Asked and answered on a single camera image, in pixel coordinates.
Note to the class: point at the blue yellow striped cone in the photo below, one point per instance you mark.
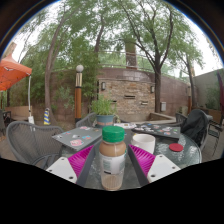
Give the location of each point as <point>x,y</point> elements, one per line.
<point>47,117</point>

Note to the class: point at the green plant in blue pot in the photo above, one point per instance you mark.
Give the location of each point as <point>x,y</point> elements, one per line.
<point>103,106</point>

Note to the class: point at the grey wall utility box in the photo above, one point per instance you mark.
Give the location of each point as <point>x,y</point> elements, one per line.
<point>163,106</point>

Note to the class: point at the slanting thin-trunk tree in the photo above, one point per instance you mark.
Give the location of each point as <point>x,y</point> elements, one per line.
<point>48,83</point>

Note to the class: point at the white ceramic mug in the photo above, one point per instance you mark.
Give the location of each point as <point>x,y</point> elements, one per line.
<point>145,141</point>

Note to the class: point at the green-capped brown drink bottle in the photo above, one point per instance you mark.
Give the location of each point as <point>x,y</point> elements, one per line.
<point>112,156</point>

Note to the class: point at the grey laptop with stickers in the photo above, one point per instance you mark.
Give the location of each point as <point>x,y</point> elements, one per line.
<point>76,136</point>

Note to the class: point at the dark metal patio chair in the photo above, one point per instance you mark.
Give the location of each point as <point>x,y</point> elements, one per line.
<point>216,128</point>

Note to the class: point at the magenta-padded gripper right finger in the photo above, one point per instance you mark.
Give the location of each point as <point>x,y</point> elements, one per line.
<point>143,159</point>

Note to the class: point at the orange canopy on white pole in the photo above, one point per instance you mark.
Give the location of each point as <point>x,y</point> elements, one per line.
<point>11,71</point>

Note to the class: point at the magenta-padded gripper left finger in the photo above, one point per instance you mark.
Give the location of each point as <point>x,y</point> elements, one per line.
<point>80,160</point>

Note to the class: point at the black jacket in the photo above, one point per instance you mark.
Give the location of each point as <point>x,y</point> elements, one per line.
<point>195,125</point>

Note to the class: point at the flat round red coaster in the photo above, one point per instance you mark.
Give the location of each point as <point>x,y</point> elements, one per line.
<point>176,147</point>

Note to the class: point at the wall lamp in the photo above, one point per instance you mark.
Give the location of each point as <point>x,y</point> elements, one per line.
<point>152,89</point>
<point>103,86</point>

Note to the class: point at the forked dark-trunk tree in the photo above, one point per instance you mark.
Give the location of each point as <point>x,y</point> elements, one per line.
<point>157,90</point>

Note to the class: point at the dark wicker patio chair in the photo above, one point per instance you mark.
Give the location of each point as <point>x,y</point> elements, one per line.
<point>4,117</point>

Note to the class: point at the white printed booklet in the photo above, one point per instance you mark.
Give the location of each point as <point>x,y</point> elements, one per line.
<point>125,125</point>

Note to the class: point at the globe-topped wooden lamp post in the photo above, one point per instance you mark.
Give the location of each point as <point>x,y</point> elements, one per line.
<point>78,100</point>

